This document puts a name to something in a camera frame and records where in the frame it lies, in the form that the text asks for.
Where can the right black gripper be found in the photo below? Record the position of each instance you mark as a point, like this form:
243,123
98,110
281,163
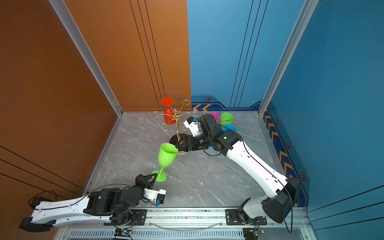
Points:
186,139

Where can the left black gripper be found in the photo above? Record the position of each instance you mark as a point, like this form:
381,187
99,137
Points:
142,181

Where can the green wine glass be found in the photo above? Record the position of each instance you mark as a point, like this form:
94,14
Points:
167,155
226,119

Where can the red wine glass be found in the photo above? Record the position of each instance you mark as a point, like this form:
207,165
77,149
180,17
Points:
168,113

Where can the magenta wine glass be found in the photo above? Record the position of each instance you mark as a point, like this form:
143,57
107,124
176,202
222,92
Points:
216,116

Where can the blue wine glass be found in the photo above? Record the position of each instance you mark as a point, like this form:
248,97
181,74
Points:
229,127

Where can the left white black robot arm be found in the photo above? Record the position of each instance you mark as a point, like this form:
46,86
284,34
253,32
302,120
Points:
107,205

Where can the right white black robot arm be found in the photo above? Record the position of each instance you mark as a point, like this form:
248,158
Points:
281,193

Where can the gold wine glass rack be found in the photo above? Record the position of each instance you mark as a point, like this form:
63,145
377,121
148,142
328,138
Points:
178,114

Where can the left green circuit board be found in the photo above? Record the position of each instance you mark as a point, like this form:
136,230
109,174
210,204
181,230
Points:
122,234

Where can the green circuit board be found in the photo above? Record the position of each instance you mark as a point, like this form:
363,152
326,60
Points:
252,233
122,234

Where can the right green circuit board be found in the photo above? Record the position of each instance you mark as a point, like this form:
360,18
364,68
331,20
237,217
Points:
252,233

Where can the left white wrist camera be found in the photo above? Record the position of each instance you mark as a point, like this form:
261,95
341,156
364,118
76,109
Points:
155,197

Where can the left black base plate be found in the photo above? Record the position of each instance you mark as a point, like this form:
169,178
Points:
139,216

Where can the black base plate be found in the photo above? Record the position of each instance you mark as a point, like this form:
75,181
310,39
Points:
139,216
236,217

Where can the aluminium front rail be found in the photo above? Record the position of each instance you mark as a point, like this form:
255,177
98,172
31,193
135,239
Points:
195,223

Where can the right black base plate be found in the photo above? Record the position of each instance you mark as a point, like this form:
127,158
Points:
236,217

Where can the right aluminium corner post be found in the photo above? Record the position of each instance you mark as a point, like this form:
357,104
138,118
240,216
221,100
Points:
295,37

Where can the aluminium corner post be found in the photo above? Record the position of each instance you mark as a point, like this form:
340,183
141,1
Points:
76,36
295,37

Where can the left aluminium corner post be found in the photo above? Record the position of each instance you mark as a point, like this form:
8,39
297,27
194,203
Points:
76,36

